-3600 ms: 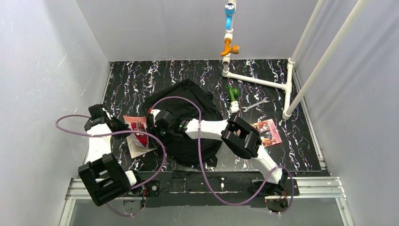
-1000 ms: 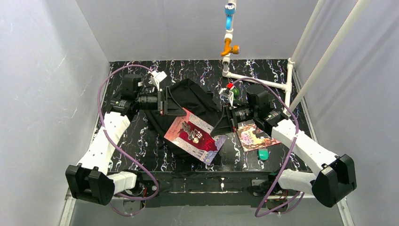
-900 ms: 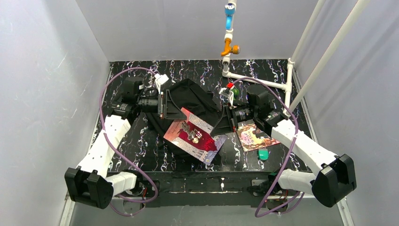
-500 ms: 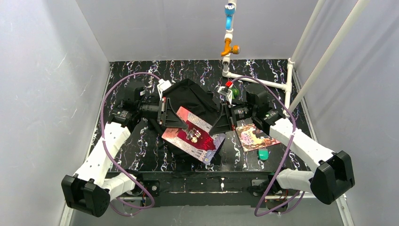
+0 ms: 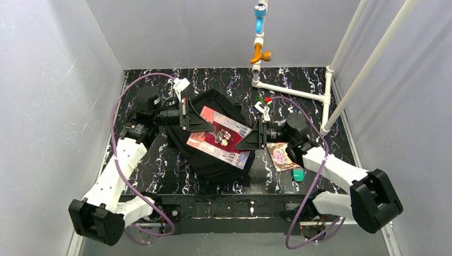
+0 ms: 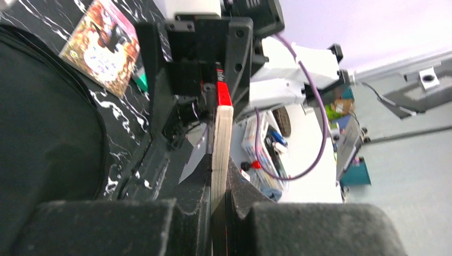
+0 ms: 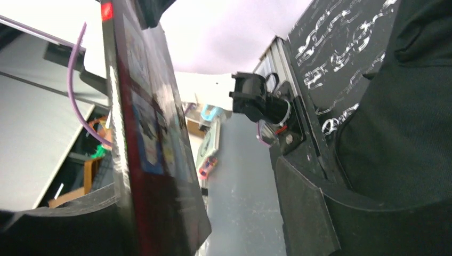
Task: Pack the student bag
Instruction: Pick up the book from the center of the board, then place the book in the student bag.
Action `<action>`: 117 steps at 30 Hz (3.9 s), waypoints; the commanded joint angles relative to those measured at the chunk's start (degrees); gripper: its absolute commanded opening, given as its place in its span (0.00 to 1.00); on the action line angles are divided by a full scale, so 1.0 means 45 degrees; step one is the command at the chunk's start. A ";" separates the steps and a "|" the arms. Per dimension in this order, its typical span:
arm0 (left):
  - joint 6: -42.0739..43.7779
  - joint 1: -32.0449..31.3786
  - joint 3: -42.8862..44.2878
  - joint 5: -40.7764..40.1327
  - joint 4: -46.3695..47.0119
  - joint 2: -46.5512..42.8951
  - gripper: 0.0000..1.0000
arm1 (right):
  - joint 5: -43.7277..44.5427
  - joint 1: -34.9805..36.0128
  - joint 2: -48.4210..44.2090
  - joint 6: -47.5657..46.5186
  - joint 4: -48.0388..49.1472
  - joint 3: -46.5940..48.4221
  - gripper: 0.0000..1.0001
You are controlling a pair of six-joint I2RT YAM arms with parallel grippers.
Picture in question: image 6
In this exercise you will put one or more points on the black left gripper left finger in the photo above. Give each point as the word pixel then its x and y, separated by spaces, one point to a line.
pixel 171 226

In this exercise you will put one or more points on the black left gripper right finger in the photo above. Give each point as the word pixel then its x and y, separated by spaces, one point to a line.
pixel 259 226

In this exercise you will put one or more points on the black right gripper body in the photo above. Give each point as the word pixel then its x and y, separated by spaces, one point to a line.
pixel 213 59

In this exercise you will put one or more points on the thin pink illustrated book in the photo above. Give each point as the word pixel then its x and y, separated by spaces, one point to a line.
pixel 220 161

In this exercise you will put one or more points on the pink picture book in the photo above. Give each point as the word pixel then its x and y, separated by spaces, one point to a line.
pixel 104 47

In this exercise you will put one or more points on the black backpack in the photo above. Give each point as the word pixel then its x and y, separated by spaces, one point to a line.
pixel 54 144

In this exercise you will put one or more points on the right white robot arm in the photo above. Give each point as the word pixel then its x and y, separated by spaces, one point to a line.
pixel 291 74

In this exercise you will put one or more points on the small teal box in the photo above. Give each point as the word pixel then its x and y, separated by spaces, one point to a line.
pixel 140 79

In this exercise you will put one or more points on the cluttered white storage box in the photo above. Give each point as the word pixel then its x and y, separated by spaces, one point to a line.
pixel 266 150

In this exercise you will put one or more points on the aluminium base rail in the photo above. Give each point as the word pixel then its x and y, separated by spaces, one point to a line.
pixel 418 84

